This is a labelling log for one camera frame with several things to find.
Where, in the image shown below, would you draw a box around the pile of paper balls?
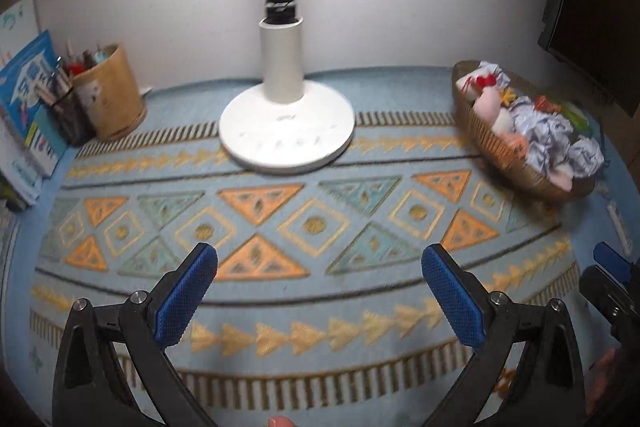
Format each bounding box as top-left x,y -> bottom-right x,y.
475,61 -> 606,182

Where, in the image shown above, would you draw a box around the golden ribbed bowl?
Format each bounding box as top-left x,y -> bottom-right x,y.
452,59 -> 599,204

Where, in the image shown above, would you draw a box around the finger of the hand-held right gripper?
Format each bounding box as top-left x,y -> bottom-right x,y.
594,242 -> 640,281
580,264 -> 640,339

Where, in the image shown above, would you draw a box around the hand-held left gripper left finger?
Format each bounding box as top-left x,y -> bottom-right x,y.
52,242 -> 220,427

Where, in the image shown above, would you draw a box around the white plastic strip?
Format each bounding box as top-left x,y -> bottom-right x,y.
606,201 -> 632,254

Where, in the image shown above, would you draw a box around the black monitor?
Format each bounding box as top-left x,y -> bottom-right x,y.
536,0 -> 640,118

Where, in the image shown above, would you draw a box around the white plush toy yellow antlers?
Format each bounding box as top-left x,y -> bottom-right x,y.
461,74 -> 517,134

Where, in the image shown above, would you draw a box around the blue cover workbook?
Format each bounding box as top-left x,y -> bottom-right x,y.
0,30 -> 69,178

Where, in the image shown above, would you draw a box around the row of upright books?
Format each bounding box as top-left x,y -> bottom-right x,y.
0,117 -> 44,214

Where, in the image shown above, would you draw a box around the white desk lamp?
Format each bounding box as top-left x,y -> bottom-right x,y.
218,0 -> 356,176

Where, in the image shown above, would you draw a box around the bunch of pens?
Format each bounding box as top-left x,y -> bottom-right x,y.
35,39 -> 114,106

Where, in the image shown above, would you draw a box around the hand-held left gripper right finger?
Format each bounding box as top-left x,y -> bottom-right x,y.
421,242 -> 586,427

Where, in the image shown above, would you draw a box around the black mesh pen holder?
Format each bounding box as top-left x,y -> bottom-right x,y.
47,87 -> 97,148

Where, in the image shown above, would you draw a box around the blue patterned table mat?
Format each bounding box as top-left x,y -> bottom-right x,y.
0,66 -> 632,427

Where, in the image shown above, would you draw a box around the person's right hand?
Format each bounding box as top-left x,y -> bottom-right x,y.
585,349 -> 624,415

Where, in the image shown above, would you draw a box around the bamboo pen holder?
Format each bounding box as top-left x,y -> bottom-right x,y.
72,44 -> 149,142

